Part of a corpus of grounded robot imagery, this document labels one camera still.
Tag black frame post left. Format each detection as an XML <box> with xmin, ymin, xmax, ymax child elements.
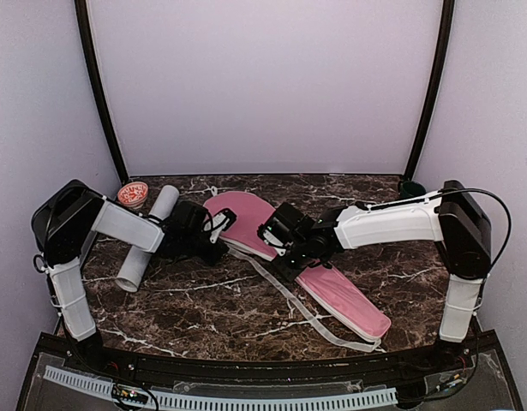
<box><xmin>74</xmin><ymin>0</ymin><xmax>129</xmax><ymax>184</ymax></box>

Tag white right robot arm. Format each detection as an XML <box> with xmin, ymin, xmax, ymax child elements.
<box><xmin>258</xmin><ymin>180</ymin><xmax>500</xmax><ymax>372</ymax></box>

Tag black frame post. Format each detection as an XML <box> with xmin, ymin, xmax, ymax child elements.
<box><xmin>74</xmin><ymin>0</ymin><xmax>129</xmax><ymax>184</ymax></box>
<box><xmin>403</xmin><ymin>0</ymin><xmax>455</xmax><ymax>180</ymax></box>

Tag red patterned bowl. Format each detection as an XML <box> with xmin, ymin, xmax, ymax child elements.
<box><xmin>117</xmin><ymin>182</ymin><xmax>149</xmax><ymax>210</ymax></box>

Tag dark green mug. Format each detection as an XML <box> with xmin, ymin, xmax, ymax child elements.
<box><xmin>398</xmin><ymin>180</ymin><xmax>427</xmax><ymax>200</ymax></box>

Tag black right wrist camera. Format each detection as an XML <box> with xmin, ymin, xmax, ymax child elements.
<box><xmin>258</xmin><ymin>202</ymin><xmax>315</xmax><ymax>249</ymax></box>

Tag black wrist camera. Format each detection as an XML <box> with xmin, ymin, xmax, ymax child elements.
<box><xmin>169</xmin><ymin>200</ymin><xmax>207</xmax><ymax>234</ymax></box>
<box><xmin>258</xmin><ymin>202</ymin><xmax>315</xmax><ymax>249</ymax></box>

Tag black table front rail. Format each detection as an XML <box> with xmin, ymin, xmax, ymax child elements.
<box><xmin>87</xmin><ymin>347</ymin><xmax>472</xmax><ymax>392</ymax></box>

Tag white cable duct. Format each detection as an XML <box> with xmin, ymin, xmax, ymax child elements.
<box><xmin>43</xmin><ymin>366</ymin><xmax>398</xmax><ymax>410</ymax></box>

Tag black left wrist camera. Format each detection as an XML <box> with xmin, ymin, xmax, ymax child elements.
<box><xmin>169</xmin><ymin>200</ymin><xmax>207</xmax><ymax>234</ymax></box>

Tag pink racket bag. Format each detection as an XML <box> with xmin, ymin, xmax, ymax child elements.
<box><xmin>203</xmin><ymin>191</ymin><xmax>391</xmax><ymax>353</ymax></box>

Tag black frame post right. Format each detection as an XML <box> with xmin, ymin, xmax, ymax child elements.
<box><xmin>403</xmin><ymin>0</ymin><xmax>455</xmax><ymax>180</ymax></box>

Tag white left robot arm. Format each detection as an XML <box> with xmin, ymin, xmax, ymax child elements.
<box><xmin>31</xmin><ymin>180</ymin><xmax>237</xmax><ymax>373</ymax></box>

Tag white shuttlecock tube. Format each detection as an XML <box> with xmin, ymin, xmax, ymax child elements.
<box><xmin>115</xmin><ymin>185</ymin><xmax>179</xmax><ymax>293</ymax></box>

